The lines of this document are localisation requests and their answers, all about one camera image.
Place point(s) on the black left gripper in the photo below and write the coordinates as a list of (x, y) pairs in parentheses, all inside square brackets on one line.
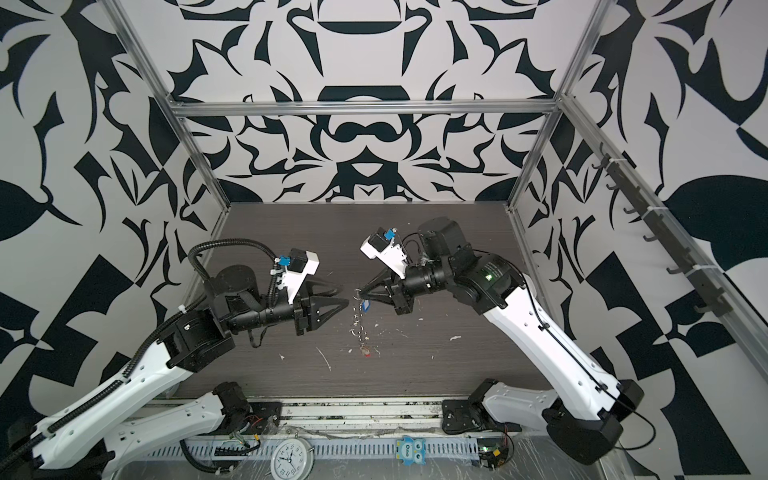
[(305, 312)]

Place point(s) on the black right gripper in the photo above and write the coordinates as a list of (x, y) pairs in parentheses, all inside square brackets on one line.
[(398, 294)]

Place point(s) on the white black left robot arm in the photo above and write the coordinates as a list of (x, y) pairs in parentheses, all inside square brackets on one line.
[(98, 434)]

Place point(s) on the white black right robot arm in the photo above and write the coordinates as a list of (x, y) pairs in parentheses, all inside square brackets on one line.
[(582, 411)]

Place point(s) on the blue owl figure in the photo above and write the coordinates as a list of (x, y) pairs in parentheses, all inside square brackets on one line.
[(411, 451)]

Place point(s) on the round white analog clock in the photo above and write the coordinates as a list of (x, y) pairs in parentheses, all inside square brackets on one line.
[(292, 459)]

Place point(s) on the small electronics board left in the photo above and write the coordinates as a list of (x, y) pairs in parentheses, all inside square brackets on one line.
[(238, 446)]

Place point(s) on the small electronics board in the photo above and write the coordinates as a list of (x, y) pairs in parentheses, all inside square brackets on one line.
[(238, 446), (495, 452)]

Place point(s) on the small electronics board right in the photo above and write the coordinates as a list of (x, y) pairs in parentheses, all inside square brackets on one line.
[(495, 452)]

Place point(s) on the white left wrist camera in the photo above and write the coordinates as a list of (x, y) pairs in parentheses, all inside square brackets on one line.
[(292, 270)]

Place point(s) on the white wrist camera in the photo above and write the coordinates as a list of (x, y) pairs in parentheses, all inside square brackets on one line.
[(385, 246), (292, 270)]

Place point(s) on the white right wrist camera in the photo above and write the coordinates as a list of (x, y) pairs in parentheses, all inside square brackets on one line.
[(385, 246)]

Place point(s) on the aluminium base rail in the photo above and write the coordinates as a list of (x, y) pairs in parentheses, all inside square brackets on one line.
[(346, 416)]

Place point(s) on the white slotted cable duct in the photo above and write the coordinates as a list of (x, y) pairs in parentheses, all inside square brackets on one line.
[(454, 448)]

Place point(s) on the black wall hook rail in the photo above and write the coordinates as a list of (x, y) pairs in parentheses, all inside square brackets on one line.
[(666, 230)]

